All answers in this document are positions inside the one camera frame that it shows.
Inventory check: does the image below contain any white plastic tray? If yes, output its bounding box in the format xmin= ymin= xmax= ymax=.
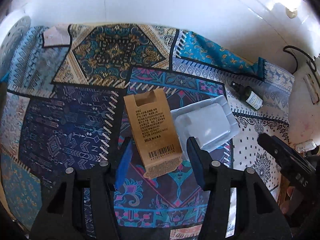
xmin=171 ymin=95 xmax=240 ymax=159

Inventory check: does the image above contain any patterned patchwork tablecloth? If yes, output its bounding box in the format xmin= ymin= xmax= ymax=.
xmin=1 ymin=24 xmax=295 ymax=230

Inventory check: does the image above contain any white perforated round lid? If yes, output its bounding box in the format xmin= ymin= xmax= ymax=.
xmin=1 ymin=11 xmax=31 ymax=69

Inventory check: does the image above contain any black power cable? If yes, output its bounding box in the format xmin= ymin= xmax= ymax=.
xmin=282 ymin=45 xmax=318 ymax=74

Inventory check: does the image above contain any white rice cooker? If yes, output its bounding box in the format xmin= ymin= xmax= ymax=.
xmin=289 ymin=57 xmax=320 ymax=153

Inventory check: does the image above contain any person's right hand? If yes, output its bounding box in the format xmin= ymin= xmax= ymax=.
xmin=280 ymin=186 xmax=304 ymax=215

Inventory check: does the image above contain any dark green spray bottle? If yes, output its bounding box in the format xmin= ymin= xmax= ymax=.
xmin=231 ymin=81 xmax=263 ymax=111

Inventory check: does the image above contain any brown kraft paper box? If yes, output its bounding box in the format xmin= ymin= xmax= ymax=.
xmin=124 ymin=89 xmax=182 ymax=179

